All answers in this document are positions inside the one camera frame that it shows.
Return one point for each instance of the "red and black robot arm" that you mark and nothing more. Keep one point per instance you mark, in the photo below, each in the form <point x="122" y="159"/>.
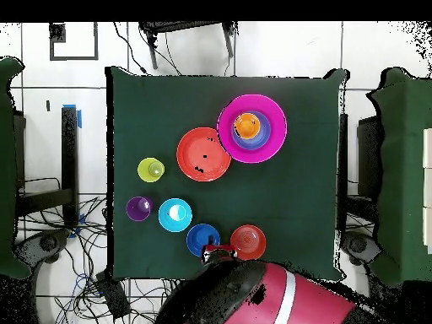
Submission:
<point x="270" y="297"/>

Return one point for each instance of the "dark green side cloth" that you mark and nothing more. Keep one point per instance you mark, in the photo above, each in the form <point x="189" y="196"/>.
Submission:
<point x="6" y="168"/>
<point x="401" y="168"/>

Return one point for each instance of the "large pink plastic bowl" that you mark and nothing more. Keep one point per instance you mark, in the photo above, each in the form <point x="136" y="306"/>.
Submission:
<point x="226" y="141"/>

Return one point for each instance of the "black power strip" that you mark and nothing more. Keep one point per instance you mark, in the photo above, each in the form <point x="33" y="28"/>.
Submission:
<point x="113" y="297"/>

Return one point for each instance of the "black floor stand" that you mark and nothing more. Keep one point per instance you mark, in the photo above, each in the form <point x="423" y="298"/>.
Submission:
<point x="69" y="152"/>

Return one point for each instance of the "dark blue ribbed bowl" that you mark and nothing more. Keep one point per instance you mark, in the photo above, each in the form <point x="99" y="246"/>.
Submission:
<point x="197" y="238"/>

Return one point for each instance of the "orange translucent bowl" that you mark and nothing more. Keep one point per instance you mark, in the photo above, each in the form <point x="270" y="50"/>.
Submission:
<point x="249" y="239"/>

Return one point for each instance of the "black floor device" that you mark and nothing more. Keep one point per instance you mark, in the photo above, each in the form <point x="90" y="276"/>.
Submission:
<point x="359" y="244"/>
<point x="49" y="243"/>

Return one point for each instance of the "white box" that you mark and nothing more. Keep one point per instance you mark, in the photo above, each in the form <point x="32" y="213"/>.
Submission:
<point x="428" y="148"/>
<point x="428" y="229"/>
<point x="428" y="187"/>

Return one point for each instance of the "red-orange shallow bowl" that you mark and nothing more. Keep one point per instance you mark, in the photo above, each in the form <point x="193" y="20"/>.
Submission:
<point x="192" y="152"/>

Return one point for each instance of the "orange plastic cup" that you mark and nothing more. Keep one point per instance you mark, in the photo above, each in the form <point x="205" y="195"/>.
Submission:
<point x="247" y="125"/>

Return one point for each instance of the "yellow plastic cup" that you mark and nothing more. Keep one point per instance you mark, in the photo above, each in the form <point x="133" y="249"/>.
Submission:
<point x="145" y="170"/>

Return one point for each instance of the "light blue translucent bowl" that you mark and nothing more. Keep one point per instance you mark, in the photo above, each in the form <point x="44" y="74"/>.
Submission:
<point x="254" y="143"/>

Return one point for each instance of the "black metal stool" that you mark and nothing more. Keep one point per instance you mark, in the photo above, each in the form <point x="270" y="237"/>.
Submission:
<point x="175" y="26"/>

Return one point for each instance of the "purple plastic cup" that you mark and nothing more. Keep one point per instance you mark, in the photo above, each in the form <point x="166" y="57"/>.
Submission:
<point x="135" y="209"/>

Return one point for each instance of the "black square frame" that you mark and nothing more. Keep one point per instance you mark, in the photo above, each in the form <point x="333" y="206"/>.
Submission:
<point x="57" y="33"/>

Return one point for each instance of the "cyan ribbed bowl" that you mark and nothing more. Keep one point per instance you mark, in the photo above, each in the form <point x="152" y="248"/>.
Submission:
<point x="167" y="219"/>

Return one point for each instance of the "blue tape strip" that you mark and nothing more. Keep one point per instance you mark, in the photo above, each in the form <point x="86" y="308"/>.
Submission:
<point x="81" y="219"/>
<point x="79" y="118"/>

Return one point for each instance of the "dark green table cloth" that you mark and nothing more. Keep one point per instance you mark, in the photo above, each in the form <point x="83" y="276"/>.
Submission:
<point x="152" y="118"/>

